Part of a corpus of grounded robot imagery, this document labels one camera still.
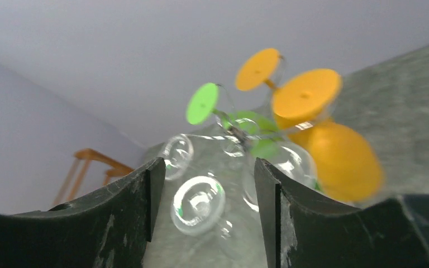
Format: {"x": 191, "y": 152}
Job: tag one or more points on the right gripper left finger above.
{"x": 109, "y": 227}

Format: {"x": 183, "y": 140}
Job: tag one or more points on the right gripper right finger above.
{"x": 304, "y": 228}

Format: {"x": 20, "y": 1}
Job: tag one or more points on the clear wine glass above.
{"x": 177, "y": 153}
{"x": 198, "y": 205}
{"x": 291, "y": 159}

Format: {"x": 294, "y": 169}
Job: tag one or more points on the orange plastic goblet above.
{"x": 347, "y": 166}
{"x": 259, "y": 69}

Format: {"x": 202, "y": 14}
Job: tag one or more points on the green plastic wine glass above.
{"x": 240, "y": 131}

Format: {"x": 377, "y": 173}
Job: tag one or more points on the orange wooden rack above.
{"x": 90, "y": 169}

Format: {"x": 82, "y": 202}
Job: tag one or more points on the chrome wine glass rack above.
{"x": 297, "y": 105}

